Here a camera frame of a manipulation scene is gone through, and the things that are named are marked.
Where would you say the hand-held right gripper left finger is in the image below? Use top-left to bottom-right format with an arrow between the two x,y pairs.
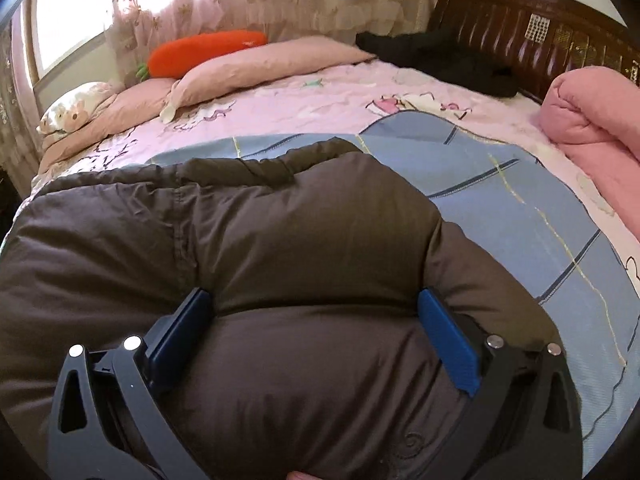
47,287 -> 216,480

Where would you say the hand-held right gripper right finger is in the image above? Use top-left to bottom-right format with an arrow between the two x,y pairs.
415,287 -> 583,480

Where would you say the brown hooded puffer jacket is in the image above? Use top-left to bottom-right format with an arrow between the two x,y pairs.
0,137 -> 561,480

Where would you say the bed with cartoon printed sheet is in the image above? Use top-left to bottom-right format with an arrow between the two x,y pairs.
30,50 -> 640,461

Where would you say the pink pillow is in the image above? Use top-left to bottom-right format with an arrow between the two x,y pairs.
160,39 -> 376,123
42,77 -> 186,161

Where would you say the white floral pillow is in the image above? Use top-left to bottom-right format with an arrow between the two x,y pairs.
39,81 -> 118,136

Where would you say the pink folded quilt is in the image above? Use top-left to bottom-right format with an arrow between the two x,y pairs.
532,65 -> 640,241

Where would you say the orange carrot plush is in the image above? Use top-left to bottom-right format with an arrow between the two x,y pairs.
136,30 -> 268,81

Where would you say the beige floral lace curtain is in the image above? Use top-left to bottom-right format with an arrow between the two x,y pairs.
0,10 -> 43,173

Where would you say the black clothing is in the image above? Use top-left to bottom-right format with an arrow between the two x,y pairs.
355,27 -> 518,98

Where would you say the dark wooden headboard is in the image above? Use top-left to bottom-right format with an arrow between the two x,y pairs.
427,0 -> 640,106

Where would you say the window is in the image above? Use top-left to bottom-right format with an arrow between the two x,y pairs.
30,0 -> 126,83

